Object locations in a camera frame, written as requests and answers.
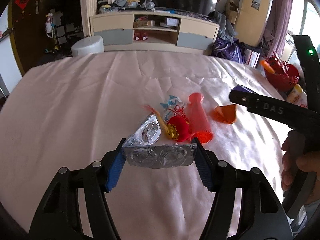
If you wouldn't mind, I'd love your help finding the pink plastic cone toy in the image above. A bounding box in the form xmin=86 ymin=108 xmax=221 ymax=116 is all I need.
xmin=187 ymin=93 xmax=214 ymax=144

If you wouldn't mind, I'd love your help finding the silver blister pack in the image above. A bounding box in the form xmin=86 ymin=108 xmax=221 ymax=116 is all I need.
xmin=121 ymin=113 xmax=197 ymax=169

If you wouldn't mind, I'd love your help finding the red lantern ornament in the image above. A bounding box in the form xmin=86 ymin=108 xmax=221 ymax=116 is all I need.
xmin=143 ymin=105 xmax=189 ymax=142

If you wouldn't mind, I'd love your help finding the orange plastic piece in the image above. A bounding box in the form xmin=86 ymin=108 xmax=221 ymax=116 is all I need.
xmin=210 ymin=104 xmax=237 ymax=124

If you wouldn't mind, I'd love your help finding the person's right hand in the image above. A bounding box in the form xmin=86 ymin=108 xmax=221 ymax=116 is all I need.
xmin=281 ymin=131 xmax=319 ymax=200

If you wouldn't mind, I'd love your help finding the white pink labelled bottle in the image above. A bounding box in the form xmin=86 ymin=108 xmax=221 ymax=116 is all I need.
xmin=286 ymin=84 xmax=308 ymax=108

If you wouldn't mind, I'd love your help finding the red plastic basket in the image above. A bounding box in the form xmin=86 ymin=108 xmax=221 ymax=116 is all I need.
xmin=261 ymin=54 xmax=299 ymax=92

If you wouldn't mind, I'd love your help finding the pink satin tablecloth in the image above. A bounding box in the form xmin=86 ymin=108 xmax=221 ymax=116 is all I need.
xmin=1 ymin=51 xmax=280 ymax=239

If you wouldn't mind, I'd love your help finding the purple bag on floor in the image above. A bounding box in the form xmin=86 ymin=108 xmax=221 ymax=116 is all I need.
xmin=211 ymin=37 xmax=246 ymax=63

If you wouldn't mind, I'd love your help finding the purple curtain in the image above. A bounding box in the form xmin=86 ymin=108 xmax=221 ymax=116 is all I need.
xmin=266 ymin=0 xmax=293 ymax=57

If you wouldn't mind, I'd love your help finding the cream standing air conditioner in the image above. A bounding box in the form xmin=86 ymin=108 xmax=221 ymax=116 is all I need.
xmin=234 ymin=0 xmax=273 ymax=47

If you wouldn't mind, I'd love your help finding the white round stool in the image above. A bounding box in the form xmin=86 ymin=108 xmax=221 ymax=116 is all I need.
xmin=71 ymin=36 xmax=104 ymax=57

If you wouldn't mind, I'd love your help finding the beige grey tv cabinet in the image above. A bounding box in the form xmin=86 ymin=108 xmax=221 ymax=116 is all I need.
xmin=89 ymin=11 xmax=220 ymax=55

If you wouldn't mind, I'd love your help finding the dark brown entrance door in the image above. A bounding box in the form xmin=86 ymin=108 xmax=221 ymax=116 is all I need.
xmin=8 ymin=0 xmax=50 ymax=74

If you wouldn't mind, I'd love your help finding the white folding screen panel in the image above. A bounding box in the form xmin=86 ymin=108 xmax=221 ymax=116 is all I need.
xmin=80 ymin=0 xmax=97 ymax=37

